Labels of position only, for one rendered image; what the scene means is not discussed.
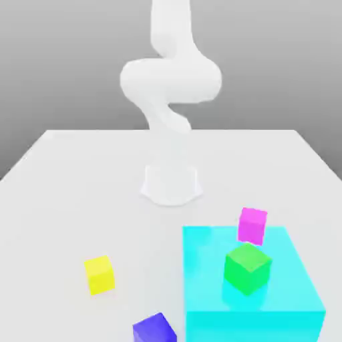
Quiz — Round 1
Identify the small magenta cube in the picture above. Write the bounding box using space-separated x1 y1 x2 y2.
237 207 269 246

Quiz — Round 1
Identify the small green cube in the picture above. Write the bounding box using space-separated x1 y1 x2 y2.
223 242 273 297

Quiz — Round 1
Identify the small yellow cube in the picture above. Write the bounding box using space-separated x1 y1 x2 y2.
83 254 116 297

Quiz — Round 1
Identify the small blue cube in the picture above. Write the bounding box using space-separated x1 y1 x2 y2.
132 311 178 342

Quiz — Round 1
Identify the large cyan box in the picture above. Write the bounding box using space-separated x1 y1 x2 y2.
182 225 327 342

